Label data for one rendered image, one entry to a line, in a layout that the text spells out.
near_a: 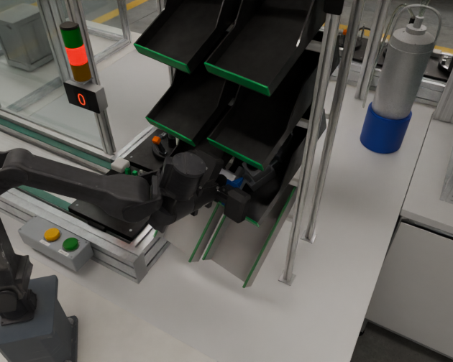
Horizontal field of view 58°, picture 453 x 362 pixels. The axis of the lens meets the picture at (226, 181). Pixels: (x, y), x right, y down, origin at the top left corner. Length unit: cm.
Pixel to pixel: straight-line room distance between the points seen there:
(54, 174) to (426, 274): 135
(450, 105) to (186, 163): 143
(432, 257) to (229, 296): 77
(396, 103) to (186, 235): 88
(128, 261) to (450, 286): 113
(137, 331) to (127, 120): 95
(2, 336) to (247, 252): 55
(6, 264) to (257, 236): 54
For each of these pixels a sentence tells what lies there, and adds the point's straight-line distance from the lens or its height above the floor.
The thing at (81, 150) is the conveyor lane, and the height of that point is 94.
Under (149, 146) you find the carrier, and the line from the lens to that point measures 146.
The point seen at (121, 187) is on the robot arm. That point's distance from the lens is 70.
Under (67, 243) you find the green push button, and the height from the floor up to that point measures 97.
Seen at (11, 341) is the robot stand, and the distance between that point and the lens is 99.
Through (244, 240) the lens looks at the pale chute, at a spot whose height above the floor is 105.
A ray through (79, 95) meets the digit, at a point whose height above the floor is 121.
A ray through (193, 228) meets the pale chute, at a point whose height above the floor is 104.
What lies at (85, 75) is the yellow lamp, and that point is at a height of 128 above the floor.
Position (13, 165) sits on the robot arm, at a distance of 68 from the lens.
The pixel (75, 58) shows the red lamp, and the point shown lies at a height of 133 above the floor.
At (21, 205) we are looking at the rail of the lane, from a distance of 138.
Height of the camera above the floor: 186
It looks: 43 degrees down
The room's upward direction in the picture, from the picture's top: straight up
